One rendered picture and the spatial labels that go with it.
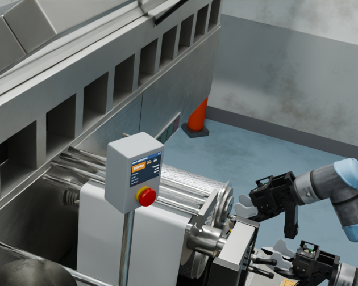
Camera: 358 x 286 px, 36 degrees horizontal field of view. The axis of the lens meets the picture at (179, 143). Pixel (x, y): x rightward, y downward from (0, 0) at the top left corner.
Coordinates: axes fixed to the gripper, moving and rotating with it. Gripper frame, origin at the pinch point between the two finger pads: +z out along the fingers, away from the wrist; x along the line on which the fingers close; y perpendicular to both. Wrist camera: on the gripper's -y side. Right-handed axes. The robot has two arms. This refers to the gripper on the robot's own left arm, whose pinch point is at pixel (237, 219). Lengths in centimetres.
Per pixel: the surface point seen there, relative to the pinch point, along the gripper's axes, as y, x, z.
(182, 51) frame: 42, -48, 14
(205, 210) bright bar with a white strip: 18.5, 31.4, -13.6
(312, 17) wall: 0, -288, 31
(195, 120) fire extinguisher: -26, -251, 138
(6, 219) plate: 37, 48, 17
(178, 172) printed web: 18.1, 0.0, 8.2
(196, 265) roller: -0.2, 17.8, 6.0
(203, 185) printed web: 12.9, 1.9, 2.4
